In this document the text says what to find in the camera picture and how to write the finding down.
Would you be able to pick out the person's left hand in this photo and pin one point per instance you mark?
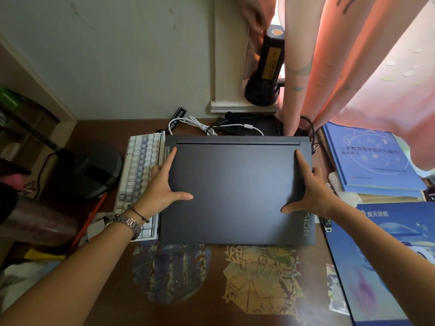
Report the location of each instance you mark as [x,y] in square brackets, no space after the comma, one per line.
[159,192]

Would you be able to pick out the person's right hand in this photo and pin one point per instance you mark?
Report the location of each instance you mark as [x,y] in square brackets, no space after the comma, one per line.
[316,195]

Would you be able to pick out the person's left thumb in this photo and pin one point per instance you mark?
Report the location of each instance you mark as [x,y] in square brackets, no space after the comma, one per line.
[180,196]

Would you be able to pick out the person's right thumb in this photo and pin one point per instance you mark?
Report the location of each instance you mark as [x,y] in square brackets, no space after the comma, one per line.
[292,207]

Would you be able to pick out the dark grey laptop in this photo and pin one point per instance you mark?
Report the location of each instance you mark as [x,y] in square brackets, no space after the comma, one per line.
[238,193]

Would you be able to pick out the person's left forearm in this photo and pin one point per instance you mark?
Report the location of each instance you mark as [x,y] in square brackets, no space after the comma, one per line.
[64,271]

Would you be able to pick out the white mechanical keyboard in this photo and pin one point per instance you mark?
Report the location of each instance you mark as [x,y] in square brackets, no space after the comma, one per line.
[136,179]

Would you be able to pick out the white tissue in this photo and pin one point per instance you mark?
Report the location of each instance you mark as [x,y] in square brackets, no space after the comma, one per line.
[341,188]

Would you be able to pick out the silver metal wristwatch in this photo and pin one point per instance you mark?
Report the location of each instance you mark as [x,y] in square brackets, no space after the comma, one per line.
[125,223]

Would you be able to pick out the blue picture sticker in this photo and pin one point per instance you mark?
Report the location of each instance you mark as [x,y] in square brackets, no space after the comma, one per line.
[170,271]

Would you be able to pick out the yellow picture sticker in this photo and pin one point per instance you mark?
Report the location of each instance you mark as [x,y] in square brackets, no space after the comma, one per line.
[263,281]

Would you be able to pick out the small colourful card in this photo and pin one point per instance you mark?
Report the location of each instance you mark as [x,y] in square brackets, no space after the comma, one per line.
[334,288]

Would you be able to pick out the round grey lamp base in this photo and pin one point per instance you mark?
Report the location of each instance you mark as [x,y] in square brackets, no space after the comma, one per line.
[91,169]

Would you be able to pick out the light blue book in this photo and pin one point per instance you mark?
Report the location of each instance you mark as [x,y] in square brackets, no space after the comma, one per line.
[372,159]

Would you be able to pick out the red pencil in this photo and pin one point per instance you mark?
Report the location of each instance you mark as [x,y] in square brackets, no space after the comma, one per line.
[89,220]

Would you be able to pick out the black power adapter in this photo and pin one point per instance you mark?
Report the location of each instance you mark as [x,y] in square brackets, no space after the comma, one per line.
[244,120]

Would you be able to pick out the large dark blue book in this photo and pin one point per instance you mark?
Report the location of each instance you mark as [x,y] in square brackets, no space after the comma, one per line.
[384,268]

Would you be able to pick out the black flashlight with yellow label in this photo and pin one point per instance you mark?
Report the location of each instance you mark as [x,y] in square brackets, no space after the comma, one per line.
[266,69]

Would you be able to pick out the shiny dark metal bottle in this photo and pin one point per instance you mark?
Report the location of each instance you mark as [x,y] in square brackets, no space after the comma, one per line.
[34,217]

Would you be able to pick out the yellow cloth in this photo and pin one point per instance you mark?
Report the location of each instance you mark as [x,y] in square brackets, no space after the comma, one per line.
[42,256]

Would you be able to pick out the pink patterned curtain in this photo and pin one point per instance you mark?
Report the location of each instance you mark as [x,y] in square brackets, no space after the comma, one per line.
[360,71]

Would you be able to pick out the wooden shelf unit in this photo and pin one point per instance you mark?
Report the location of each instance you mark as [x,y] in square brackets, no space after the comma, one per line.
[25,132]

